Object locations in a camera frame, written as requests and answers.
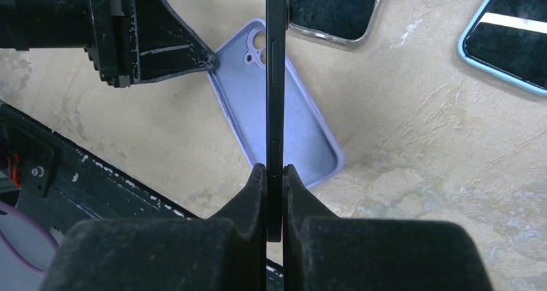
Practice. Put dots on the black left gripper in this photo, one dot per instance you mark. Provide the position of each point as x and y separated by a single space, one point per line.
127 41

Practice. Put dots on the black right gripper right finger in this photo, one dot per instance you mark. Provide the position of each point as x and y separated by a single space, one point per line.
323 251

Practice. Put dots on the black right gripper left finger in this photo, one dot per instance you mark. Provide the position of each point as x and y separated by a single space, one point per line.
227 251

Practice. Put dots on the black phone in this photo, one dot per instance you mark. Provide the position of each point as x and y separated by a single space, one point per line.
276 24
345 22

